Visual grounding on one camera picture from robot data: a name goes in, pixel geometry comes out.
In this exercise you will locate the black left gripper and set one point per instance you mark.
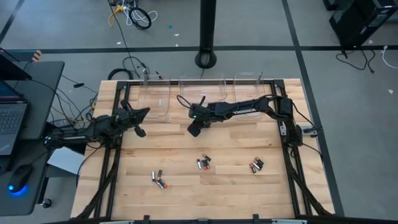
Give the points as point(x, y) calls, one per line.
point(127, 118)

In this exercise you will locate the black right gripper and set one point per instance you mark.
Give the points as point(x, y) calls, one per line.
point(197, 113)

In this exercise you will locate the clear plastic bin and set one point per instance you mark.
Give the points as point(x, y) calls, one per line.
point(192, 87)
point(155, 93)
point(248, 87)

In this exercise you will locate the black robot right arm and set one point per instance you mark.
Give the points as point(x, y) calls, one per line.
point(245, 110)

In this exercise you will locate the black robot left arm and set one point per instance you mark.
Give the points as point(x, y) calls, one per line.
point(74, 137)

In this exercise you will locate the black desk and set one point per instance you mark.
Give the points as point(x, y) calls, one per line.
point(46, 81)

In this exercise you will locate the grey black clamp device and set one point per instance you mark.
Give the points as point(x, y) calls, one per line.
point(310, 130)

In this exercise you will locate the orange striped small object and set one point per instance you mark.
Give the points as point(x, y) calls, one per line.
point(37, 56)

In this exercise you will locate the black desk castor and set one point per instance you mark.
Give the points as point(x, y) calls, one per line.
point(46, 203)

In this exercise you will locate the grey open laptop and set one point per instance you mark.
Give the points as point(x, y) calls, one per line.
point(11, 124)

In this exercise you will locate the black computer mouse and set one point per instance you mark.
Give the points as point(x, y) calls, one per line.
point(19, 179)

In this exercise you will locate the black laptop lid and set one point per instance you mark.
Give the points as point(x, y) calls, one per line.
point(9, 70)

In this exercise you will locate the black computer tower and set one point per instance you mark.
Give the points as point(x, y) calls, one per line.
point(363, 21)

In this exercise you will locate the black aluminium table frame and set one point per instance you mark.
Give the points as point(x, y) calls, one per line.
point(120, 84)

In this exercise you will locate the black camera stand pole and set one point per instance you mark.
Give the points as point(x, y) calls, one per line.
point(207, 31)

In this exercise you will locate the silver metal mounting bracket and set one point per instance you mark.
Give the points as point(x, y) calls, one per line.
point(283, 128)

